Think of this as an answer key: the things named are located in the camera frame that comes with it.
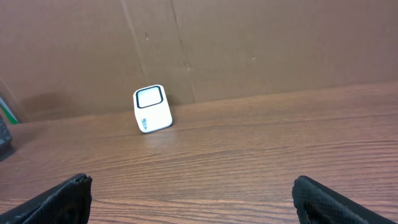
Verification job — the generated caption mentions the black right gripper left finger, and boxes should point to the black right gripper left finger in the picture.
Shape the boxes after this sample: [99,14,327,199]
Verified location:
[1,174,93,224]

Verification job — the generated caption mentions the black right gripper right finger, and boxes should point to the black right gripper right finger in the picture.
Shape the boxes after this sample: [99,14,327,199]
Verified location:
[292,175,396,224]

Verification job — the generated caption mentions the white barcode scanner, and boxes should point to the white barcode scanner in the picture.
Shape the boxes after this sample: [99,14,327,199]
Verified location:
[132,85,173,133]

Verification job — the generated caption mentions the dark grey plastic basket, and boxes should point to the dark grey plastic basket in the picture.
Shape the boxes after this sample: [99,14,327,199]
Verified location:
[1,97,19,162]

